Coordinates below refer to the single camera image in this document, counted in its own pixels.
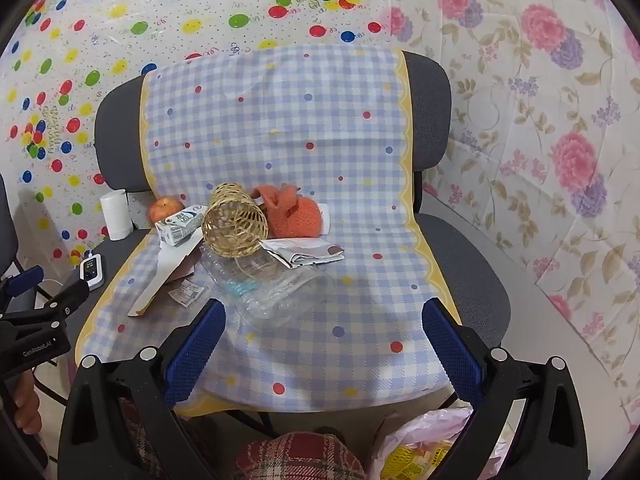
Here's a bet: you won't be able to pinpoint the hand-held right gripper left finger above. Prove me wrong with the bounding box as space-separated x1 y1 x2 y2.
57 299 227 480

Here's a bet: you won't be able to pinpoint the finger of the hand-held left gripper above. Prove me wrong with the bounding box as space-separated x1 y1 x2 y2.
30 276 90 321
0 266 45 306

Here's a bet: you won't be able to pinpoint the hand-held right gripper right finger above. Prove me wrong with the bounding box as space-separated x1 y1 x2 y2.
421 297 590 480

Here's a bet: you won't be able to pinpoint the pink plastic bag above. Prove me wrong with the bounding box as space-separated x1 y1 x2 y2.
367 406 506 480

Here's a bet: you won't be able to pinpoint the crushed clear plastic bottle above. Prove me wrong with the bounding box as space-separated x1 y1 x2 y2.
200 245 331 318

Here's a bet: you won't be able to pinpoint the woven wicker basket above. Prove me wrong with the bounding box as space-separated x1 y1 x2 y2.
201 182 269 258

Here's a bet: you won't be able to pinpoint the paper wrapper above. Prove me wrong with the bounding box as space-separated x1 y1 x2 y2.
260 237 346 270

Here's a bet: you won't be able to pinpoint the orange knitted pouch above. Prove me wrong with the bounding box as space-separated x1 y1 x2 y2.
250 184 321 239

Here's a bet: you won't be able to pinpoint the person's left hand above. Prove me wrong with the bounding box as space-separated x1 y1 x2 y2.
14 375 41 433

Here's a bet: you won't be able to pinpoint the white device with screen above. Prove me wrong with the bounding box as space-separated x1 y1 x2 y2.
80 253 106 289

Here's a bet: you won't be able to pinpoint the dark grey chair edge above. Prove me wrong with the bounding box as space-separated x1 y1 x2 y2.
0 175 21 281

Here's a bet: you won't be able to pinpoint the grey cardboard piece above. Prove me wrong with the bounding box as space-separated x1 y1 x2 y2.
127 237 206 318

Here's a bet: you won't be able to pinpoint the white cylinder roll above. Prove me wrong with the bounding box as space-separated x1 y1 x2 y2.
100 189 133 241

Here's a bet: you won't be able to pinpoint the yellow packet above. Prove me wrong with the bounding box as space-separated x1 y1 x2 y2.
381 442 451 480

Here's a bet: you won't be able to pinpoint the white green milk carton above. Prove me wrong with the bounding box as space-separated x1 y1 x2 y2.
154 205 210 247

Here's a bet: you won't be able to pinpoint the red apple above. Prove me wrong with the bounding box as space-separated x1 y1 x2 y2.
147 198 186 223

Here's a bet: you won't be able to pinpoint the person's red plaid trousers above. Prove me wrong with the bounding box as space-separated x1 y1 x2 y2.
122 395 366 480

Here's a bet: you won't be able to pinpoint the white foam block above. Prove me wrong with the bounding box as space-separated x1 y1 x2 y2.
312 202 333 235

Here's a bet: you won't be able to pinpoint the blue checked dotted cloth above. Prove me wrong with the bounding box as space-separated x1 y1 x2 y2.
75 44 463 416

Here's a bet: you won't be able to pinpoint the grey office chair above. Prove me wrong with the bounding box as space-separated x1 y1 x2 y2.
74 50 511 431

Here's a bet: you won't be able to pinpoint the floral print plastic sheet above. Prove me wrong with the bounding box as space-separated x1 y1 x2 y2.
385 0 640 426

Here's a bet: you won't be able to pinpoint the white cable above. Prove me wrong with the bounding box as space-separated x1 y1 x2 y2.
37 270 83 301

